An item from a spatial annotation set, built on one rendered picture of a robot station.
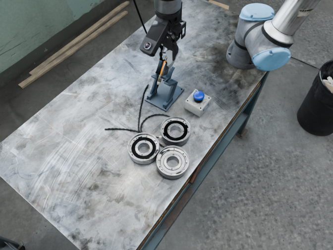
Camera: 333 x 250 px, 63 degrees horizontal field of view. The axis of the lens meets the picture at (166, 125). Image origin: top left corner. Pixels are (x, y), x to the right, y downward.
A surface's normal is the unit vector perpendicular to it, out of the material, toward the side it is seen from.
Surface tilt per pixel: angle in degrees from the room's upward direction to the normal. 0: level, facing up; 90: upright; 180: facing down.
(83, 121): 0
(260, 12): 8
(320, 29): 0
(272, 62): 97
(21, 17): 90
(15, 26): 90
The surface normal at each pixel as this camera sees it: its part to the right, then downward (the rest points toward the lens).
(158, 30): -0.30, -0.11
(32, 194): -0.01, -0.54
